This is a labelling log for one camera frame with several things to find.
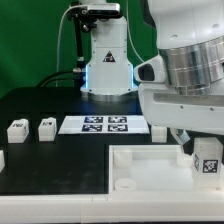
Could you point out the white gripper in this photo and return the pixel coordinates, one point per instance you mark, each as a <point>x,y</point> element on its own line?
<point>162,106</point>

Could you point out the white square tabletop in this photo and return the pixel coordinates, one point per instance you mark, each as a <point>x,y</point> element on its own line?
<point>151,168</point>

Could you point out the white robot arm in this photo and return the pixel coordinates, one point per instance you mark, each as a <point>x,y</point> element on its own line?
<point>182,87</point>

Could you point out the white sheet with tags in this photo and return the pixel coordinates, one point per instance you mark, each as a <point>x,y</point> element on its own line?
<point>104,124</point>

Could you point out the white left fence block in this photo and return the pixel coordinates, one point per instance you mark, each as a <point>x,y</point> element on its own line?
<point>2,161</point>

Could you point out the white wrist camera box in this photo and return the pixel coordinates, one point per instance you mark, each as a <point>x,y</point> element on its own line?
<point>152,70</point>

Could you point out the white front fence rail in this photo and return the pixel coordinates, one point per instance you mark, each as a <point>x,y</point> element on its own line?
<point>115,207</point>

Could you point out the black camera on stand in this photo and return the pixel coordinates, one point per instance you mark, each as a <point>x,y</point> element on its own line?
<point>102,10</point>

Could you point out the black camera stand pole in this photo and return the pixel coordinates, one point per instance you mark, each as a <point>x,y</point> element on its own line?
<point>74,17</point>

